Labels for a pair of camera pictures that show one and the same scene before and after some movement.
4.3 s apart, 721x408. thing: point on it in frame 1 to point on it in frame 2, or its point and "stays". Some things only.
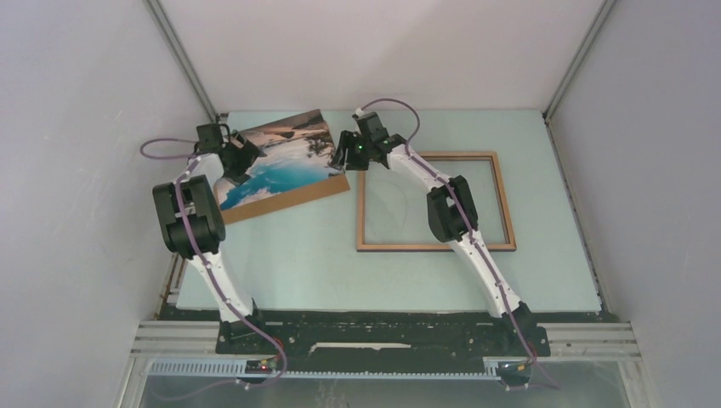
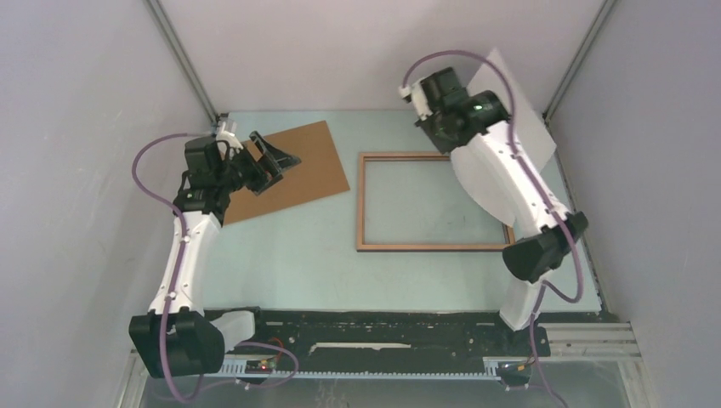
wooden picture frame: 361,246 stays
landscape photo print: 298,153 to 493,76
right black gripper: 349,139 to 445,147
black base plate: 383,332 stays
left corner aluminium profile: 183,54 stays
